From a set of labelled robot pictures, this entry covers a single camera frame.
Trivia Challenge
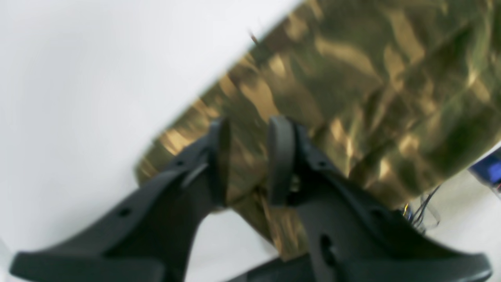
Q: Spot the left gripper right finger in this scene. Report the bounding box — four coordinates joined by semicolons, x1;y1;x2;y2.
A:
268;116;492;282

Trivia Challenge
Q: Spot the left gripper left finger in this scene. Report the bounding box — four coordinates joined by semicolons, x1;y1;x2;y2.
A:
10;118;230;282

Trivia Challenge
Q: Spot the camouflage t-shirt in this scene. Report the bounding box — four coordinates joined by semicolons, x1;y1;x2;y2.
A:
135;0;500;260

